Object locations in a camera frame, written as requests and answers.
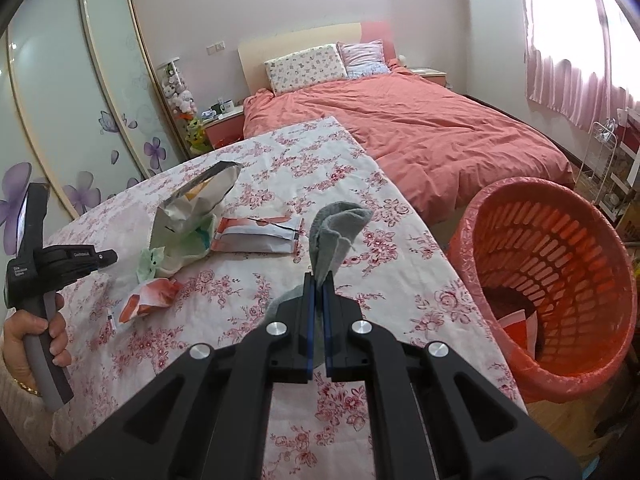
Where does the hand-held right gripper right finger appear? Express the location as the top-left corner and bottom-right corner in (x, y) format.
(320, 272), (583, 480)

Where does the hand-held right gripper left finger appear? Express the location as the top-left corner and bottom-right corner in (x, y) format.
(55, 272), (316, 480)

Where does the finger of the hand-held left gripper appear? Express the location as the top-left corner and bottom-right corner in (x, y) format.
(92, 249), (119, 275)

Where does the orange and white package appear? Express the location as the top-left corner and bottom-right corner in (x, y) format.
(495, 310), (541, 361)

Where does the grey cloth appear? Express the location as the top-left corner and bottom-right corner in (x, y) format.
(267, 201), (373, 321)

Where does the orange plastic laundry basket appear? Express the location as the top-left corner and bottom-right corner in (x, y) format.
(446, 176), (638, 405)

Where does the person's left forearm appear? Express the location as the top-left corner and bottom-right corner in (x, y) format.
(0, 355), (56, 461)

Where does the person's left hand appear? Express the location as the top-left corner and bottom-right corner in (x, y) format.
(2, 292), (73, 386)

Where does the pale green wrapper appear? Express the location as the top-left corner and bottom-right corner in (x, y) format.
(136, 246), (168, 283)

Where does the crumpled orange wrapper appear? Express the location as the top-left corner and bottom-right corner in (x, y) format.
(118, 279), (183, 323)

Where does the silver snack bag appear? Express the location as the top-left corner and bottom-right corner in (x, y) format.
(150, 161), (243, 277)

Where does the flat white and orange wrapper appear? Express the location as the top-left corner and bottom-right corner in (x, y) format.
(210, 215), (305, 256)

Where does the wardrobe with purple flowers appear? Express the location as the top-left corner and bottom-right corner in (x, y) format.
(0, 0), (193, 241)

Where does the clear tube of plush toys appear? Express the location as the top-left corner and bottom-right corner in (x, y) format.
(156, 57), (211, 156)

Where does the pink nightstand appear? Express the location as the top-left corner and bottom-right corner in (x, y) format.
(204, 105), (246, 148)
(412, 67), (447, 90)

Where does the pink floral tablecloth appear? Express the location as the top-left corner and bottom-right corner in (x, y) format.
(42, 116), (528, 480)

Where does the bed with coral cover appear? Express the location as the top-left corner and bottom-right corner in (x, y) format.
(242, 57), (576, 226)

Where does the white floral pillow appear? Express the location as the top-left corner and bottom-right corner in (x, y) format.
(264, 44), (348, 95)

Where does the beige and pink headboard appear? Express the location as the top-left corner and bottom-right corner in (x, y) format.
(237, 21), (398, 96)

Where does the pink striped pillow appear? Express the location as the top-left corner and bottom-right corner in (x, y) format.
(337, 40), (391, 79)

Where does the pink curtain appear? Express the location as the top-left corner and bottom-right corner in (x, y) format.
(517, 0), (640, 131)

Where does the white wire rack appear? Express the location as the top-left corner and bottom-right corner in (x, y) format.
(575, 120), (623, 211)

